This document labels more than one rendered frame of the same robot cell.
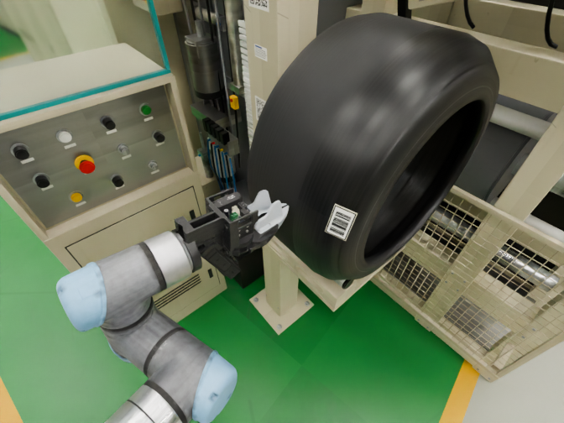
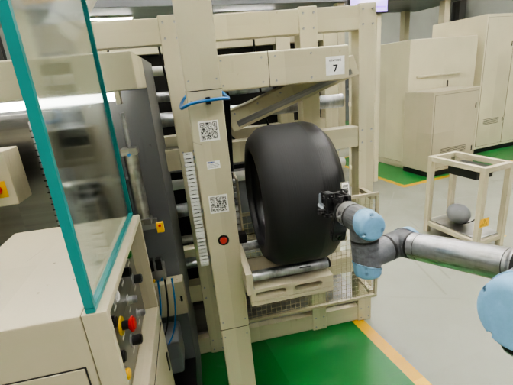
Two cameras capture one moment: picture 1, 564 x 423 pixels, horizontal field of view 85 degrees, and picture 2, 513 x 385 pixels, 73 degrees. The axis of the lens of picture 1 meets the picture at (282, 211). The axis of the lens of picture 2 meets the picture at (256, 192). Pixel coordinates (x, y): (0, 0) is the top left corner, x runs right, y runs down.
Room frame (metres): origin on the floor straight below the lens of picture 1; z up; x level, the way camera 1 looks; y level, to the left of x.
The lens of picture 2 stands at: (0.01, 1.09, 1.69)
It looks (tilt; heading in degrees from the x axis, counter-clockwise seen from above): 18 degrees down; 301
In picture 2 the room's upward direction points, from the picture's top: 5 degrees counter-clockwise
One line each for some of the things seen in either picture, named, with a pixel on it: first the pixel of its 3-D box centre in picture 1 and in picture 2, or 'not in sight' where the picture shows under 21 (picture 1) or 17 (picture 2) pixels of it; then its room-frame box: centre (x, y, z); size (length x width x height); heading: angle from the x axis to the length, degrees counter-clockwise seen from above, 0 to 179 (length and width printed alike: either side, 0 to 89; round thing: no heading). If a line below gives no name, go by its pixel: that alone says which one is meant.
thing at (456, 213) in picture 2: not in sight; (464, 199); (-0.11, -2.54, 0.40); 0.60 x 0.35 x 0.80; 140
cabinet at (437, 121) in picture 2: not in sight; (439, 131); (0.24, -5.04, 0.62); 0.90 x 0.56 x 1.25; 50
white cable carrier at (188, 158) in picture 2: (256, 107); (198, 211); (0.90, 0.08, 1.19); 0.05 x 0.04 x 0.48; 130
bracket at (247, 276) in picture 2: not in sight; (242, 260); (0.81, -0.06, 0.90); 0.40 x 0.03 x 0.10; 130
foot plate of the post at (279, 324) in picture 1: (281, 301); not in sight; (0.86, 0.00, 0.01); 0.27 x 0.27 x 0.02; 40
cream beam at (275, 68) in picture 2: not in sight; (278, 69); (0.77, -0.49, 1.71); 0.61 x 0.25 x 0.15; 40
